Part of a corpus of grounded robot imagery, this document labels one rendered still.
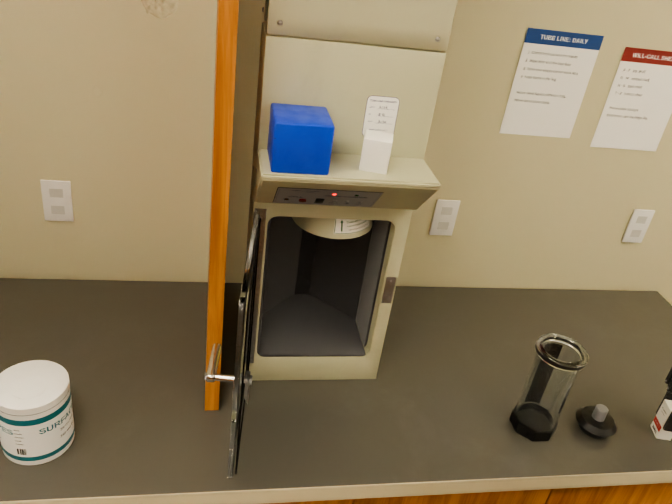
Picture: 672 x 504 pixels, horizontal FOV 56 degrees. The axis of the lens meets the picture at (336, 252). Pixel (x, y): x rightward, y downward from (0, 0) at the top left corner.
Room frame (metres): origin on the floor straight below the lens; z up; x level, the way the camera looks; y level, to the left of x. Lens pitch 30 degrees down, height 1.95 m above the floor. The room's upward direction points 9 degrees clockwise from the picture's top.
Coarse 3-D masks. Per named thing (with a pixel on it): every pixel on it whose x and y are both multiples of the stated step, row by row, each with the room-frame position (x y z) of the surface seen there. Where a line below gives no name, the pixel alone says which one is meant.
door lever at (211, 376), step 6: (216, 348) 0.86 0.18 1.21; (216, 354) 0.84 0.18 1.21; (210, 360) 0.83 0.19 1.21; (216, 360) 0.83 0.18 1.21; (210, 366) 0.81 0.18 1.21; (216, 366) 0.81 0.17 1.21; (210, 372) 0.80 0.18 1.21; (216, 372) 0.80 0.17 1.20; (204, 378) 0.79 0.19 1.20; (210, 378) 0.79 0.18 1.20; (216, 378) 0.79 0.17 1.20; (222, 378) 0.79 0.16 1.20; (228, 378) 0.79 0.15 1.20
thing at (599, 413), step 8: (584, 408) 1.12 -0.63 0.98; (592, 408) 1.12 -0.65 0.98; (600, 408) 1.09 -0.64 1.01; (576, 416) 1.10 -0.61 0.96; (584, 416) 1.09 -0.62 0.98; (592, 416) 1.09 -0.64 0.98; (600, 416) 1.08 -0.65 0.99; (608, 416) 1.10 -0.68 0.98; (584, 424) 1.07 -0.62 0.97; (592, 424) 1.07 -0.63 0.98; (600, 424) 1.07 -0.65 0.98; (608, 424) 1.07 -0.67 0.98; (584, 432) 1.07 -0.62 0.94; (592, 432) 1.05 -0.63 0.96; (600, 432) 1.05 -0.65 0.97; (608, 432) 1.05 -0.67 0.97
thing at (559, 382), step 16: (544, 336) 1.11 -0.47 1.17; (560, 336) 1.12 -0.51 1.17; (544, 352) 1.05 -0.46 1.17; (560, 352) 1.11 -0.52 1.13; (576, 352) 1.09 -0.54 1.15; (544, 368) 1.04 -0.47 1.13; (528, 384) 1.06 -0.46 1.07; (544, 384) 1.03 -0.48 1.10; (560, 384) 1.03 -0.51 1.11; (528, 400) 1.05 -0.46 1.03; (544, 400) 1.03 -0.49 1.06; (560, 400) 1.03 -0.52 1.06; (528, 416) 1.04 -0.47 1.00; (544, 416) 1.03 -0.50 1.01
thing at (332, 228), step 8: (304, 224) 1.15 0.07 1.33; (312, 224) 1.14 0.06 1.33; (320, 224) 1.13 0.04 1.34; (328, 224) 1.13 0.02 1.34; (336, 224) 1.13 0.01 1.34; (344, 224) 1.14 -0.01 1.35; (352, 224) 1.15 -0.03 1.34; (360, 224) 1.16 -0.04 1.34; (368, 224) 1.18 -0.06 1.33; (312, 232) 1.13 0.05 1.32; (320, 232) 1.13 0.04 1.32; (328, 232) 1.13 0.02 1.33; (336, 232) 1.13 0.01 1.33; (344, 232) 1.13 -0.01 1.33; (352, 232) 1.14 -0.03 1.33; (360, 232) 1.15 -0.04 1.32
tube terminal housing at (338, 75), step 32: (288, 64) 1.08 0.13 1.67; (320, 64) 1.09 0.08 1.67; (352, 64) 1.11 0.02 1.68; (384, 64) 1.12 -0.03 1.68; (416, 64) 1.13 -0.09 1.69; (288, 96) 1.08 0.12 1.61; (320, 96) 1.10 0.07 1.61; (352, 96) 1.11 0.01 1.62; (416, 96) 1.14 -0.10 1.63; (256, 128) 1.13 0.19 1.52; (352, 128) 1.11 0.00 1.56; (416, 128) 1.14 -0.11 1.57; (256, 160) 1.08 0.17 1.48; (384, 320) 1.14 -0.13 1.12; (256, 352) 1.08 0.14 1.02
